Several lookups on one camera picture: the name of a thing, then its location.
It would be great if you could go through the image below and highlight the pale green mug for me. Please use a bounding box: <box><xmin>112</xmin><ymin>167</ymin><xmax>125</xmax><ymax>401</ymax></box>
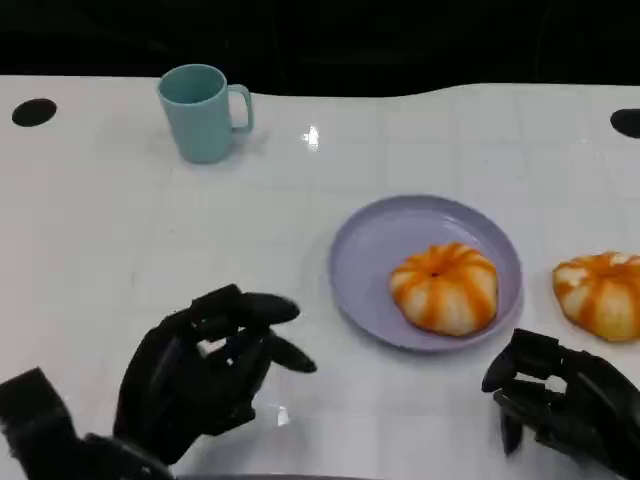
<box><xmin>156</xmin><ymin>63</ymin><xmax>255</xmax><ymax>165</ymax></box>

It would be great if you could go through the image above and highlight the black table cable grommet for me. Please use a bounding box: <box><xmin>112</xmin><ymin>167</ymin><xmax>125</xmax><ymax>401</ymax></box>
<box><xmin>11</xmin><ymin>98</ymin><xmax>58</xmax><ymax>128</ymax></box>
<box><xmin>609</xmin><ymin>108</ymin><xmax>640</xmax><ymax>139</ymax></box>

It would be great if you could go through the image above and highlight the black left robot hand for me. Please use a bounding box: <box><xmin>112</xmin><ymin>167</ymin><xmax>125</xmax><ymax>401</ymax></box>
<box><xmin>112</xmin><ymin>283</ymin><xmax>319</xmax><ymax>466</ymax></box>

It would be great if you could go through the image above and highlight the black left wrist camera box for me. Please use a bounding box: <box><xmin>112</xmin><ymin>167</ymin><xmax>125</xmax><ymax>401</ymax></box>
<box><xmin>0</xmin><ymin>367</ymin><xmax>81</xmax><ymax>480</ymax></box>

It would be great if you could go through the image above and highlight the lilac plate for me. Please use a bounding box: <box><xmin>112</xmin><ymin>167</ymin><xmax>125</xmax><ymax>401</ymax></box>
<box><xmin>327</xmin><ymin>194</ymin><xmax>524</xmax><ymax>354</ymax></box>

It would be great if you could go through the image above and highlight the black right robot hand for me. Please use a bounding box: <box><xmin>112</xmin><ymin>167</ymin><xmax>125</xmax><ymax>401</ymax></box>
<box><xmin>480</xmin><ymin>328</ymin><xmax>640</xmax><ymax>480</ymax></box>

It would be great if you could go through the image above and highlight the orange white toy bread roll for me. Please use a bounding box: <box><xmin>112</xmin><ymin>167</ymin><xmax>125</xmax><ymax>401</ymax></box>
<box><xmin>551</xmin><ymin>251</ymin><xmax>640</xmax><ymax>343</ymax></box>
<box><xmin>389</xmin><ymin>242</ymin><xmax>500</xmax><ymax>337</ymax></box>

